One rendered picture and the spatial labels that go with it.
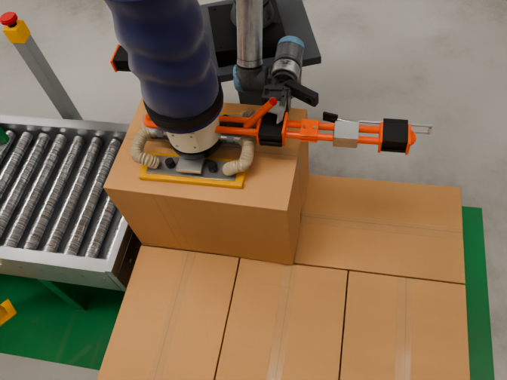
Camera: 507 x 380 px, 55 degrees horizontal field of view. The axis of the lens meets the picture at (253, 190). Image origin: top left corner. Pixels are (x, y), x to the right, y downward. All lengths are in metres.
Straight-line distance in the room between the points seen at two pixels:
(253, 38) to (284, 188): 0.51
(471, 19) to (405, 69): 0.63
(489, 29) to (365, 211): 1.95
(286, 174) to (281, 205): 0.11
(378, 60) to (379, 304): 1.85
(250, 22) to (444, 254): 1.05
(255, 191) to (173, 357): 0.65
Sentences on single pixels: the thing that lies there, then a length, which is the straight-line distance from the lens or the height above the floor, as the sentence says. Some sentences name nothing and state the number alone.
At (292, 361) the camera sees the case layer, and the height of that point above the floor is 0.54.
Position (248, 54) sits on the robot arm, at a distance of 1.67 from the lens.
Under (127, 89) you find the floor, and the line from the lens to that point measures 3.31.
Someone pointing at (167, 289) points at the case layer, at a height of 0.54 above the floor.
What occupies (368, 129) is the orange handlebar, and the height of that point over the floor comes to 1.09.
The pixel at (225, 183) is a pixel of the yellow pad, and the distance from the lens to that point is 1.49.
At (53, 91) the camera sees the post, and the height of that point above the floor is 0.64.
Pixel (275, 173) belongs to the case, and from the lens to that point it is 1.51.
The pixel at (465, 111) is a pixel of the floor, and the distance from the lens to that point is 3.03.
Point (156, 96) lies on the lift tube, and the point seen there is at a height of 1.30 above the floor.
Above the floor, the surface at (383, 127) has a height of 1.11.
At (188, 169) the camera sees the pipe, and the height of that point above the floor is 1.00.
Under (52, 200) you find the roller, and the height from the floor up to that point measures 0.54.
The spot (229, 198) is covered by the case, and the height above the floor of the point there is 0.95.
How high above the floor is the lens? 2.20
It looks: 57 degrees down
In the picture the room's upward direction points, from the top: 12 degrees counter-clockwise
